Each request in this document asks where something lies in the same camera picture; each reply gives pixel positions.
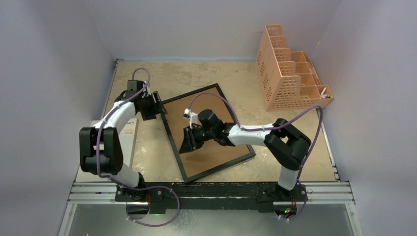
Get black picture frame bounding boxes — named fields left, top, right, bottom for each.
left=161, top=84, right=256, bottom=183

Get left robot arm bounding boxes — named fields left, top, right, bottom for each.
left=79, top=80, right=166, bottom=201

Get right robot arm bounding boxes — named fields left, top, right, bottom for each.
left=179, top=109, right=312, bottom=200

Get white sheet on table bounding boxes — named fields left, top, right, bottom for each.
left=75, top=118, right=139, bottom=182

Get orange plastic organizer basket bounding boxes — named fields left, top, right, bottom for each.
left=255, top=25, right=334, bottom=112

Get small items in organizer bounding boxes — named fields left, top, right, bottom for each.
left=320, top=85, right=333, bottom=99

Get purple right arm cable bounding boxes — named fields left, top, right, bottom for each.
left=183, top=92, right=324, bottom=222

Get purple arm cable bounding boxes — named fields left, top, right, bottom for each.
left=95, top=67, right=180, bottom=228
left=183, top=92, right=324, bottom=222

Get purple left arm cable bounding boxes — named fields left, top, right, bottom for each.
left=95, top=67, right=180, bottom=228

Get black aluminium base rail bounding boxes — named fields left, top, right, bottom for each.
left=66, top=180, right=356, bottom=214

